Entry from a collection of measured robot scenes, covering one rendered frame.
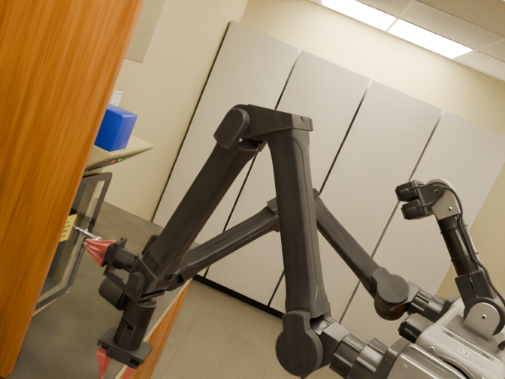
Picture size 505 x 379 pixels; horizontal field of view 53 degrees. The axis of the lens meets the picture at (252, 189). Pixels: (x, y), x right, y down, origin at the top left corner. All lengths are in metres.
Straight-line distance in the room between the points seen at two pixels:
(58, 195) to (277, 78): 3.23
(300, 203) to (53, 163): 0.57
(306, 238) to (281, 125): 0.19
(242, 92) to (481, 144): 1.96
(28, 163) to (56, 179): 0.07
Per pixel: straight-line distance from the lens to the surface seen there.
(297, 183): 0.81
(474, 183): 4.43
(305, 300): 0.82
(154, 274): 1.00
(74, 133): 1.13
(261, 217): 1.42
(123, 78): 1.41
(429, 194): 1.01
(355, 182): 4.25
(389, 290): 1.27
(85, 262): 1.99
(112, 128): 1.19
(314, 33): 4.70
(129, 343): 1.09
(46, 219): 1.18
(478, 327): 1.01
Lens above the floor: 1.77
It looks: 11 degrees down
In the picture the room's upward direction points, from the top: 23 degrees clockwise
